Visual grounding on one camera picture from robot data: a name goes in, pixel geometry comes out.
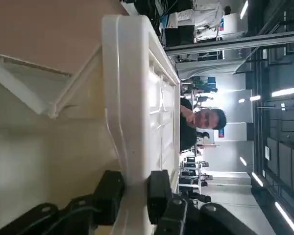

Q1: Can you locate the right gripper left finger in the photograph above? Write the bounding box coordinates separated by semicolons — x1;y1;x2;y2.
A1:
0;170;125;235

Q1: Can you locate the seated person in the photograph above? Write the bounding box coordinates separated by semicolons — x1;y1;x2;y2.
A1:
180;96;227;153

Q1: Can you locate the white folding storage box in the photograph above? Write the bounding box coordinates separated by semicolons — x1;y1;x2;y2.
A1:
0;14;182;235

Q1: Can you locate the person in white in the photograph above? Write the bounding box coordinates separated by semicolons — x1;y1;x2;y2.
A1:
193;0;232;32

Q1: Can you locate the metal equipment rack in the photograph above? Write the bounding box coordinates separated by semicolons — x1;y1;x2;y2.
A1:
178;156;214;204

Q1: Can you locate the black monitor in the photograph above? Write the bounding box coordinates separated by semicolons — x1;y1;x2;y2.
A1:
165;24;196;47

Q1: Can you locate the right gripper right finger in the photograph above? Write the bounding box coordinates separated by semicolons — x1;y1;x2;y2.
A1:
147;170;258;235

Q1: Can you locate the white cabinet with blue logo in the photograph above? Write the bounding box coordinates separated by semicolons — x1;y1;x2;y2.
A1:
220;12;244;33
213;122;248;143

